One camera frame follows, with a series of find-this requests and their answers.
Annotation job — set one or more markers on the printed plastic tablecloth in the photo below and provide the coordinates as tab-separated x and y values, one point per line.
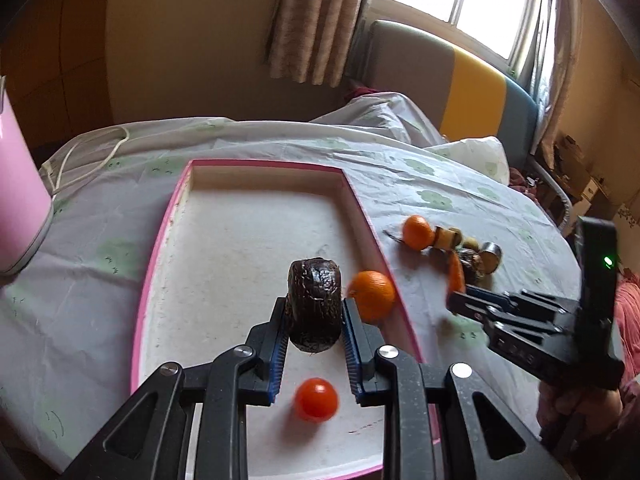
90	285

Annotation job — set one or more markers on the cardboard boxes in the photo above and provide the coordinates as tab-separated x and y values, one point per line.
575	165

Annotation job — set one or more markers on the dark brown wrinkled fruit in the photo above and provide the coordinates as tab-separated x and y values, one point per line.
469	261

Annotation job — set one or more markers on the beige patterned curtain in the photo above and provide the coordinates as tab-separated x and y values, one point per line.
312	20

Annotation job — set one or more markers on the grey yellow blue headboard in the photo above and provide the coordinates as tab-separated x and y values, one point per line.
475	85

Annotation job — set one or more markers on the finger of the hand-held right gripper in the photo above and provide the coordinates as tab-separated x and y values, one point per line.
545	300
480	310

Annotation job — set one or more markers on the small carrot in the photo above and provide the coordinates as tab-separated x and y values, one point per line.
455	272

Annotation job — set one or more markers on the dark red cloth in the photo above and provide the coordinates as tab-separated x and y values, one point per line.
361	91

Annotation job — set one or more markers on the white plastic sheet lump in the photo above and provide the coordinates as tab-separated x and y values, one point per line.
385	115

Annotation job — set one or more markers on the red cherry tomato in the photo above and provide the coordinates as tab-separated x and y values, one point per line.
316	399

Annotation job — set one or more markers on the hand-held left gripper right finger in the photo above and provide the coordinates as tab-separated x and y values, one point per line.
352	355

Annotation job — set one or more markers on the pink electric kettle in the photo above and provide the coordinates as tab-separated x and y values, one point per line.
15	190

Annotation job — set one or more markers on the red garment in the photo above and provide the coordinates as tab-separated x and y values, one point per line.
631	320

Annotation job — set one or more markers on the window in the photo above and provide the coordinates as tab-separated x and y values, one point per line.
450	0

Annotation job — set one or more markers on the dark chocolate pastry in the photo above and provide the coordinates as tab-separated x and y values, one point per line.
315	305

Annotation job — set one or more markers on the wooden wardrobe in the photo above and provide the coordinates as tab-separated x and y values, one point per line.
55	50

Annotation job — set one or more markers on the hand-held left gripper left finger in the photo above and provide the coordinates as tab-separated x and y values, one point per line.
277	355

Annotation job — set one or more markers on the small tan round fruit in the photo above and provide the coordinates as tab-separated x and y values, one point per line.
469	245

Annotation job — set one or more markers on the metal bed rail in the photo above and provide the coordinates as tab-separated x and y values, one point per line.
557	195

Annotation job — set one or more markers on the sheer curtain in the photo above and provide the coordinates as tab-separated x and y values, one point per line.
557	60

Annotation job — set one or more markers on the orange mandarin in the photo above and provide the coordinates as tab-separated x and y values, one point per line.
418	232
372	296

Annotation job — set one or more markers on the pink-rimmed white tray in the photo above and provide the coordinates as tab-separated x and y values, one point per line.
235	240

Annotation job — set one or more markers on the person's right hand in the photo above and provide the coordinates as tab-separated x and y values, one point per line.
575	405

